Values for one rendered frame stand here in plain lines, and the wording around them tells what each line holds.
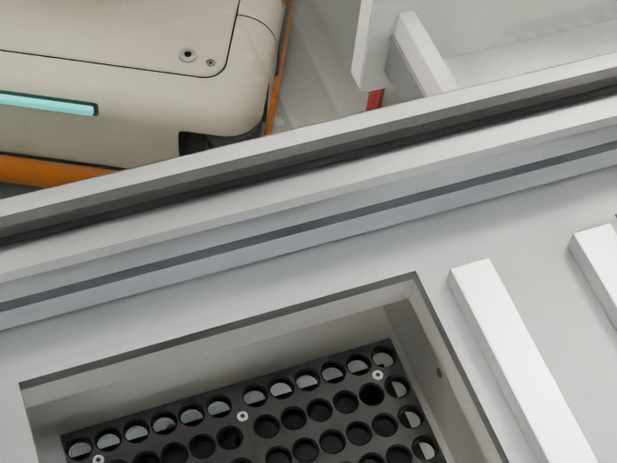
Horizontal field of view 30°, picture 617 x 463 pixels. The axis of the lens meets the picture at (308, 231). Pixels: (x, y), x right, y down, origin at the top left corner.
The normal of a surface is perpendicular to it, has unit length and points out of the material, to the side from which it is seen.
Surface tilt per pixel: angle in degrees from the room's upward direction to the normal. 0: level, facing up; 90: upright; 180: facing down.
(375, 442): 0
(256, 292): 0
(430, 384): 90
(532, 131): 0
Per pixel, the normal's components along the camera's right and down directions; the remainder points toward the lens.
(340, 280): 0.07, -0.57
